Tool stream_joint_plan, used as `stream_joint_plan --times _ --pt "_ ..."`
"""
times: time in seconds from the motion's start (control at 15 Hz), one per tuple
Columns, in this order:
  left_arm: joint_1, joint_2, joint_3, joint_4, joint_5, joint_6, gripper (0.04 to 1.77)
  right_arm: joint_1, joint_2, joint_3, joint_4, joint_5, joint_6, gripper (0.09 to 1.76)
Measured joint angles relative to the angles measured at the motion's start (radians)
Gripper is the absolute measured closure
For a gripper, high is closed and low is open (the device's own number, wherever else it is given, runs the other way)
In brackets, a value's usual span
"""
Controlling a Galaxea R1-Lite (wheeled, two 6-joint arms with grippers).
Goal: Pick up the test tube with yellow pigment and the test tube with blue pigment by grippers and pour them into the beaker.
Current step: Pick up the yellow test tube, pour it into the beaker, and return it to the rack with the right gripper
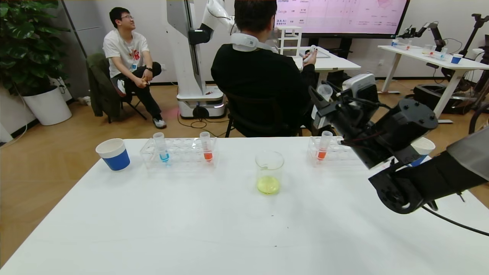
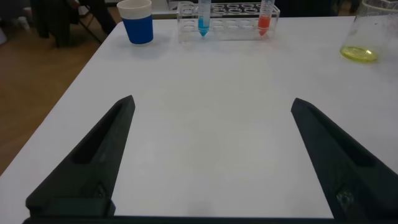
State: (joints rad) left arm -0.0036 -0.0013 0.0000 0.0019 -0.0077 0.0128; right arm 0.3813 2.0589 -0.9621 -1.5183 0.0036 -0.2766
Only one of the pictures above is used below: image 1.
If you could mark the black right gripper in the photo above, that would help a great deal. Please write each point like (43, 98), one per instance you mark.
(320, 109)

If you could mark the blue pigment test tube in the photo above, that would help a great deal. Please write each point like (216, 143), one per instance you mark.
(162, 147)

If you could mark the black tabletop robot arm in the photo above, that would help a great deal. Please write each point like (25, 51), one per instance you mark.
(424, 30)

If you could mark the black wheeled robot base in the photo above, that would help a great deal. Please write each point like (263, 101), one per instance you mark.
(431, 97)

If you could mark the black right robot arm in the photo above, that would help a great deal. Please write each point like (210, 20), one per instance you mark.
(412, 118)

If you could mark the orange pigment test tube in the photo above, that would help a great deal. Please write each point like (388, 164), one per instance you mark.
(207, 154)
(321, 154)

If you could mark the clear plastic test tube rack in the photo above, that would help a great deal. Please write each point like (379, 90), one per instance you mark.
(183, 153)
(336, 154)

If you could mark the glass beaker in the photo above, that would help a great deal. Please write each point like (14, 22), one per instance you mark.
(267, 183)

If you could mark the white handheld controller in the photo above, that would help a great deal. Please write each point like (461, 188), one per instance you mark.
(312, 51)

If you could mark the black display stand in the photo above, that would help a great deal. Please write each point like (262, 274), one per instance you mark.
(344, 44)

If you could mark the white drawer organizer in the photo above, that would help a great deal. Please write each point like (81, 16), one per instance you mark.
(288, 36)

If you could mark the man in black sweater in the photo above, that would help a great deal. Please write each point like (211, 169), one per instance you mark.
(259, 76)

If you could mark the black office chair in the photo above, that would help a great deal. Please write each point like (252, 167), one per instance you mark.
(259, 122)

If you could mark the white neck headset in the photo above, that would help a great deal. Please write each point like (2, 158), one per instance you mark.
(246, 42)

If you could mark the white height-adjustable desk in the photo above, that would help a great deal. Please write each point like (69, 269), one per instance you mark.
(420, 55)

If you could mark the blue paper cup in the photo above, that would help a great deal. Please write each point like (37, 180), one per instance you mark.
(115, 158)
(424, 147)

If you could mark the small blue cup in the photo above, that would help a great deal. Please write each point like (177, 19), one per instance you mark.
(456, 58)

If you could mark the white humanoid robot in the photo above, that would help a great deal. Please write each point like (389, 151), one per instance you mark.
(187, 57)

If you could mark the black folding chair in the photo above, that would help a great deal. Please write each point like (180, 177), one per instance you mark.
(133, 109)

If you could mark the man in white t-shirt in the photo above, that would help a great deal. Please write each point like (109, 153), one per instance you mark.
(124, 49)

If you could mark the dark green jacket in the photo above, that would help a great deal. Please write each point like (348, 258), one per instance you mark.
(100, 88)

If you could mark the white plant pot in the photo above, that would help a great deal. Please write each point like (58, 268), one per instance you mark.
(47, 107)

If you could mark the green potted plant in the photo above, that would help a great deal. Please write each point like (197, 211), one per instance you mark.
(26, 42)

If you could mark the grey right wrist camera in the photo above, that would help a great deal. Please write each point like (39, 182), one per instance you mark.
(361, 86)

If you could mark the large wall display screen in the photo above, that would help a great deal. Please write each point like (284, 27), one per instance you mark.
(344, 17)

